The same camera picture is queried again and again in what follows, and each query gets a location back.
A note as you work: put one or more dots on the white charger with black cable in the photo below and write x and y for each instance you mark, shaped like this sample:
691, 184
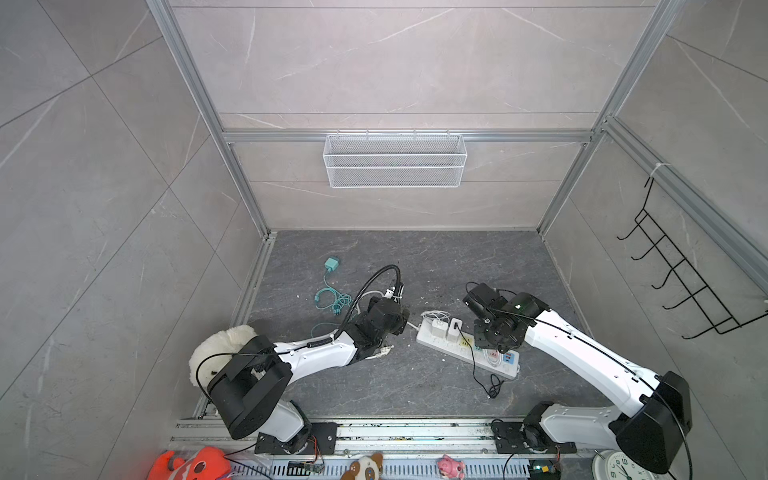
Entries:
464, 347

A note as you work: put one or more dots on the red plush toy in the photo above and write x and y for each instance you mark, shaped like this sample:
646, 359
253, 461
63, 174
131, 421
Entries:
208, 463

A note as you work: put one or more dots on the white multicolour power strip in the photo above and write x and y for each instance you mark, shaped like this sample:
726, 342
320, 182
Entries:
509, 368

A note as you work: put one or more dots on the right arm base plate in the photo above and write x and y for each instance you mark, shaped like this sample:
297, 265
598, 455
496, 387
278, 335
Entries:
517, 437

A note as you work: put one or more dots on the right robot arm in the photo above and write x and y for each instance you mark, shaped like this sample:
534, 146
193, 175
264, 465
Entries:
650, 415

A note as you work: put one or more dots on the black wire hook rack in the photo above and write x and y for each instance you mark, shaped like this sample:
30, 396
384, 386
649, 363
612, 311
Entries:
678, 266

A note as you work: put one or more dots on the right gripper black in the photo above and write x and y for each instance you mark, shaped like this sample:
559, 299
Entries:
477, 331

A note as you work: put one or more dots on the white plush dog toy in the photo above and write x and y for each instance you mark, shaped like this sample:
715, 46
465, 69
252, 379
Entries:
214, 353

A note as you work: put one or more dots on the white wire mesh basket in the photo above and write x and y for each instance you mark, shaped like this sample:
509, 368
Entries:
368, 161

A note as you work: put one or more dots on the pink plush toy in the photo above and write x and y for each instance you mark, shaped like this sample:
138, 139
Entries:
451, 469

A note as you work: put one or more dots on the teal charger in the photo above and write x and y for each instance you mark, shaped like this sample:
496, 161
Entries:
328, 297

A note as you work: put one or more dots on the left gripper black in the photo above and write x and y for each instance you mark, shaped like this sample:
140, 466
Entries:
401, 322

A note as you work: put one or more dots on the brown white plush puppy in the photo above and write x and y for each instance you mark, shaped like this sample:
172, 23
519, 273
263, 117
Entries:
365, 468

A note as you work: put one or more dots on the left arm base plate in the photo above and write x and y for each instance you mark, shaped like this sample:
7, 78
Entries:
318, 438

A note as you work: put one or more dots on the white analog clock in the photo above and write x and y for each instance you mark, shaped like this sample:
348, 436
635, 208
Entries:
615, 465

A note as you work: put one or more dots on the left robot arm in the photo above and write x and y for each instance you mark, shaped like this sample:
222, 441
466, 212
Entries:
244, 375

